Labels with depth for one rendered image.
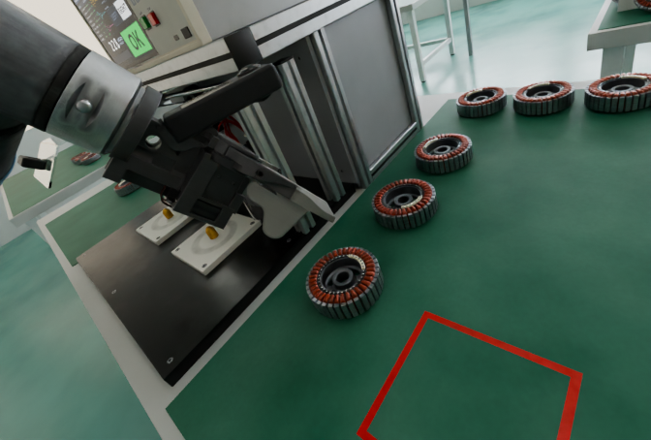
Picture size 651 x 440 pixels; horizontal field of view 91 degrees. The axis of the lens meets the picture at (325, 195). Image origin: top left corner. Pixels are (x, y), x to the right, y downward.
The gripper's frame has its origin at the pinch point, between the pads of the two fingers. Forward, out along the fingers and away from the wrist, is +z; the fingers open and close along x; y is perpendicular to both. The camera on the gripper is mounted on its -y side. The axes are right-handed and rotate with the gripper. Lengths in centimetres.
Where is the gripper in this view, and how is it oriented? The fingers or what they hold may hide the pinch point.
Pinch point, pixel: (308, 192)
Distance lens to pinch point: 39.8
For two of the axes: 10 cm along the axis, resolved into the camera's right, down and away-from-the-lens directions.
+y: -5.2, 8.6, 0.4
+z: 7.1, 4.0, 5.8
